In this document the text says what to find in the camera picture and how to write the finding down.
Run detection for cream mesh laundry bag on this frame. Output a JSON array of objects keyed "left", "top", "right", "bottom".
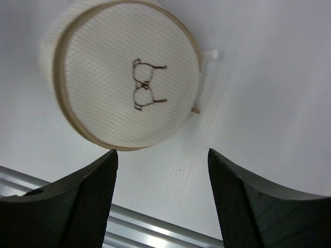
[{"left": 39, "top": 1, "right": 219, "bottom": 151}]

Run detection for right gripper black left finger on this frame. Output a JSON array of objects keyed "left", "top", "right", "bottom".
[{"left": 1, "top": 149, "right": 118, "bottom": 247}]

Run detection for aluminium front rail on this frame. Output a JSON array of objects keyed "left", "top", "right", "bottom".
[{"left": 1, "top": 166, "right": 224, "bottom": 247}]

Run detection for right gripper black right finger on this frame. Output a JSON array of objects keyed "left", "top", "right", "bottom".
[{"left": 208, "top": 149, "right": 330, "bottom": 247}]

